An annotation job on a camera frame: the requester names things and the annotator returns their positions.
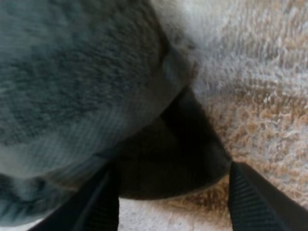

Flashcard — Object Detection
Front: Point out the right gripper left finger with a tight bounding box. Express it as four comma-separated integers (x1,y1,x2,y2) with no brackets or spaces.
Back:
30,165,120,231

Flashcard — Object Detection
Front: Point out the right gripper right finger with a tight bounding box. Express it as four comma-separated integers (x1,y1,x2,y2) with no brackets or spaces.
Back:
227,161,308,231

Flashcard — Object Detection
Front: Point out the grey-green towel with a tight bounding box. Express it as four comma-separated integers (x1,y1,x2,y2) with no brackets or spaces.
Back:
0,0,233,231

